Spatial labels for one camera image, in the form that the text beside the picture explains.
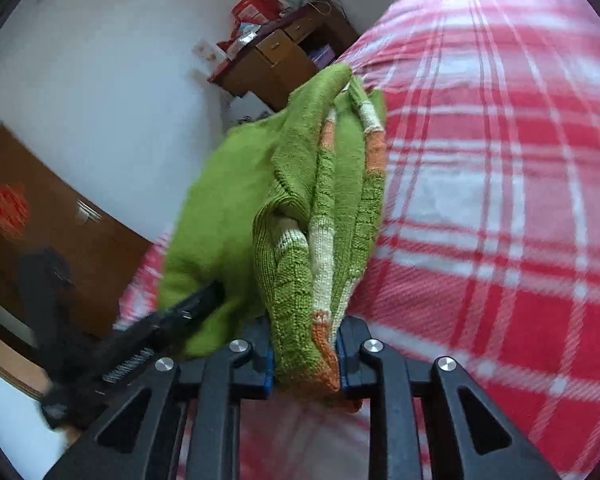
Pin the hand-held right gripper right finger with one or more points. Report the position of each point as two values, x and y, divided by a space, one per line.
342 370

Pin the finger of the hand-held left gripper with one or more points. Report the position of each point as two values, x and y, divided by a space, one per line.
180 312

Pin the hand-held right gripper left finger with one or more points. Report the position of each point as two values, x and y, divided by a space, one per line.
268 370

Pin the green knit sweater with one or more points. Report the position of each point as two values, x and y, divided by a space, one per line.
220 200

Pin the brown wooden door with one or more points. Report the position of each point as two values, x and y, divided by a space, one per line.
95 260

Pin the red door decoration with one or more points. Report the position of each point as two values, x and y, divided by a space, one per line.
10 210

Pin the red plaid bed sheet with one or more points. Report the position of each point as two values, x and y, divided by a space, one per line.
480 210

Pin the wooden desk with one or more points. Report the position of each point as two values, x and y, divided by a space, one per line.
275 60

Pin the stack of boxes in desk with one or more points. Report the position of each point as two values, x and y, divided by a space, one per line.
322 56

